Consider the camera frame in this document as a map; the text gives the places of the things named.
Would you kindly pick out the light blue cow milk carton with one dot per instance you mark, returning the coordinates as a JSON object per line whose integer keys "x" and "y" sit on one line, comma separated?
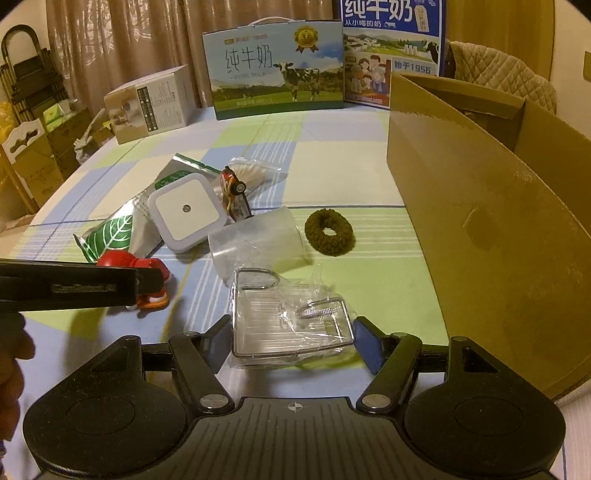
{"x": 258, "y": 69}

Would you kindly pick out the green leaf foil packet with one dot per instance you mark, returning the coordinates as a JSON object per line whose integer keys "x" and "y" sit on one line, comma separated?
{"x": 111, "y": 230}

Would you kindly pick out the person's left hand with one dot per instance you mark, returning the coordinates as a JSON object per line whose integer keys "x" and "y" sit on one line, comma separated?
{"x": 14, "y": 369}

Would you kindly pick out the plain brown cardboard carton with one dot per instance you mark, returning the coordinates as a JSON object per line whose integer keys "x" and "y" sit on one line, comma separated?
{"x": 69, "y": 134}

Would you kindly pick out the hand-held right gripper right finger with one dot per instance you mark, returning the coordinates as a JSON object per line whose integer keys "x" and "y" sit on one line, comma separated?
{"x": 367, "y": 344}

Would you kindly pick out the clear bag of cotton swabs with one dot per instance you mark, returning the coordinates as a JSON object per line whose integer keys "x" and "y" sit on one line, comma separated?
{"x": 258, "y": 173}

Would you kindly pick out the white square night light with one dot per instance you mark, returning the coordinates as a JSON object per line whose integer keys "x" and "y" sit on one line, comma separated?
{"x": 187, "y": 212}

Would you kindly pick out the beige pleated curtain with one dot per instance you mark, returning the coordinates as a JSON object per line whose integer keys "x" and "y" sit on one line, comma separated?
{"x": 138, "y": 37}

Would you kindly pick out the dark blue illustrated milk carton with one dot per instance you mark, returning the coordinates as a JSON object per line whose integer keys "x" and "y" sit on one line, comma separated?
{"x": 369, "y": 69}

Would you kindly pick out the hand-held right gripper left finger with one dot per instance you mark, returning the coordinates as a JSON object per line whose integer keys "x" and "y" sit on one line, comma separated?
{"x": 219, "y": 342}

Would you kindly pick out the brown box with white trim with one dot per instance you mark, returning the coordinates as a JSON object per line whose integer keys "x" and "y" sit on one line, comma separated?
{"x": 32, "y": 170}

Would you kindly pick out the wooden door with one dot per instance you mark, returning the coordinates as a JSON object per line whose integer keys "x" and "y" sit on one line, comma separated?
{"x": 498, "y": 23}

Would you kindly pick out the checkered pastel tablecloth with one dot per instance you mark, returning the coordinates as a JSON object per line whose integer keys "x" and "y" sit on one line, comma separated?
{"x": 323, "y": 152}

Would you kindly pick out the black metal rack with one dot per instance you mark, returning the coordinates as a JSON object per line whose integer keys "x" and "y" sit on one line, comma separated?
{"x": 27, "y": 69}

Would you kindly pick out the beige quilted chair cover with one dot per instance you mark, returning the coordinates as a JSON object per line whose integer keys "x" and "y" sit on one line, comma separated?
{"x": 508, "y": 78}

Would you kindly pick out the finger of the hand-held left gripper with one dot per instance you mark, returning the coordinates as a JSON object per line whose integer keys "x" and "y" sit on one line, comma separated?
{"x": 69, "y": 288}

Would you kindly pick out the small cartoon toy figure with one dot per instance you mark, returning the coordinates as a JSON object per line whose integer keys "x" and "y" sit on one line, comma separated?
{"x": 115, "y": 259}

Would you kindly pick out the brown hair scrunchie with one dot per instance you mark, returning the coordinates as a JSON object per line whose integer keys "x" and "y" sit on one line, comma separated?
{"x": 314, "y": 235}

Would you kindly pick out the clear plastic wrapper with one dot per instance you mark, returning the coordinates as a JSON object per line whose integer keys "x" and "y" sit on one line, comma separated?
{"x": 277, "y": 323}

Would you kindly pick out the brown cardboard box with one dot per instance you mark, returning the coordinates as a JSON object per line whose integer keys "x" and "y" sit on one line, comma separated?
{"x": 461, "y": 184}

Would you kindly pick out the small red toy car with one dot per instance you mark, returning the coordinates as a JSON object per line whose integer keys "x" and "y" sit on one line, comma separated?
{"x": 235, "y": 191}

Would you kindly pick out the clear plastic cup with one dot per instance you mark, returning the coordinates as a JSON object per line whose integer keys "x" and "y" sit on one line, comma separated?
{"x": 263, "y": 240}

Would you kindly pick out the white and beige product box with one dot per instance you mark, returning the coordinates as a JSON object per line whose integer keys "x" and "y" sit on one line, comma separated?
{"x": 152, "y": 101}

